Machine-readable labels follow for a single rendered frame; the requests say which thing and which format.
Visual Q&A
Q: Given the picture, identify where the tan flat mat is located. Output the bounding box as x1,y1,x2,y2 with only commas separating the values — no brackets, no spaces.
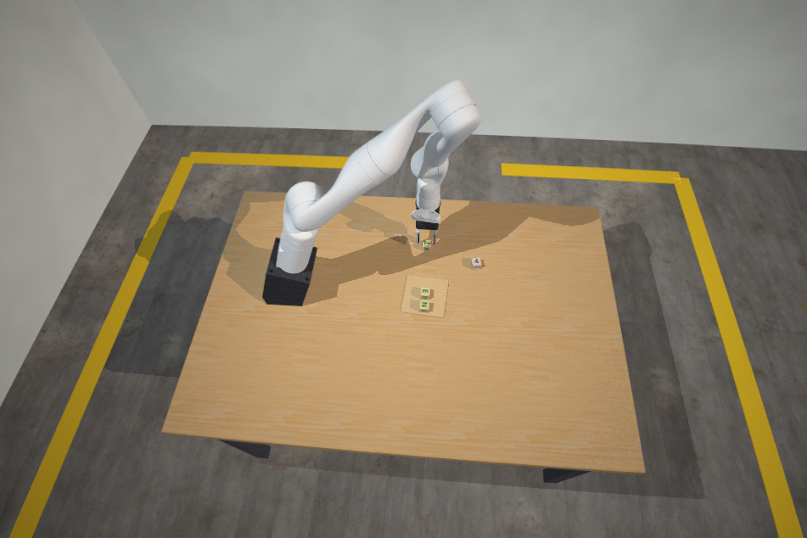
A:
401,275,449,318

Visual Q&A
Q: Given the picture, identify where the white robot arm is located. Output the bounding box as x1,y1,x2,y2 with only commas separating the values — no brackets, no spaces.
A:
276,80,481,273

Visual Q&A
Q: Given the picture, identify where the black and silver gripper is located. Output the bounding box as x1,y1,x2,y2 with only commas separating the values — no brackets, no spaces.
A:
412,193,440,244

